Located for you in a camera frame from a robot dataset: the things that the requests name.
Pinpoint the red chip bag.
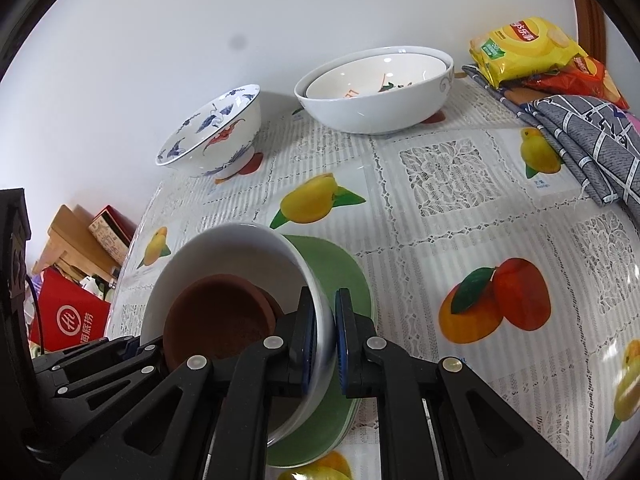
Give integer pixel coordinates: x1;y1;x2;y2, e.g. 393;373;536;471
520;55;631;110

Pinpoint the grey checked cloth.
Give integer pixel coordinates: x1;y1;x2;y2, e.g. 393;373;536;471
461;63;640;208

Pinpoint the light wooden furniture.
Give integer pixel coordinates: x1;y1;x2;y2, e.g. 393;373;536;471
32;204;121;281

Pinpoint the brown wooden door frame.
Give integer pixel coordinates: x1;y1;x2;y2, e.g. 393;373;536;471
570;0;608;68

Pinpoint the black cable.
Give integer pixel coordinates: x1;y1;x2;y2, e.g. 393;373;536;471
25;277;47;357

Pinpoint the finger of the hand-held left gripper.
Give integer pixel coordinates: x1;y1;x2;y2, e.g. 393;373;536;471
31;336;143;376
52;344;168;423

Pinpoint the large white bowl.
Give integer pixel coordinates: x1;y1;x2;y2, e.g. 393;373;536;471
294;47;455;135

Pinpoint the dark red printed box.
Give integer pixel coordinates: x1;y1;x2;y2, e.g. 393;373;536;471
89;205;138;267

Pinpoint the yellow chip bag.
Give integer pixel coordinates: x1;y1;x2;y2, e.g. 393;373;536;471
468;16;590;87

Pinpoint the red paper bag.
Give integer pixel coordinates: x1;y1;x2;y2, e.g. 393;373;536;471
29;266;112;356

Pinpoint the blue crane pattern bowl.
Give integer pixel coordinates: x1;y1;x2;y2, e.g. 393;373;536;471
154;84;263;180

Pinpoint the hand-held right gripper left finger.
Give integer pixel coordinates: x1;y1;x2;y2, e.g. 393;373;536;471
60;286;321;480

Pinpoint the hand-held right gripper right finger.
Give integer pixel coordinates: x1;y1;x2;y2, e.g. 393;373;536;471
334;287;586;480

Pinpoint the brown clay bowl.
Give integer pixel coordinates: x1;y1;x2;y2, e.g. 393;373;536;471
162;276;286;373

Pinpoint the green plate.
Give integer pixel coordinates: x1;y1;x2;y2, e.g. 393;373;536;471
267;235;377;468

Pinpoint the fruit print lace tablecloth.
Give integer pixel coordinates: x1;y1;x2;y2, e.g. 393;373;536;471
107;67;640;480

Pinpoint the plain white bowl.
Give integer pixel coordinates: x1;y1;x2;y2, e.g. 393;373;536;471
140;223;335;448

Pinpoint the white bowl with orange print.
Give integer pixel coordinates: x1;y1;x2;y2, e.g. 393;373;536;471
305;53;447;100

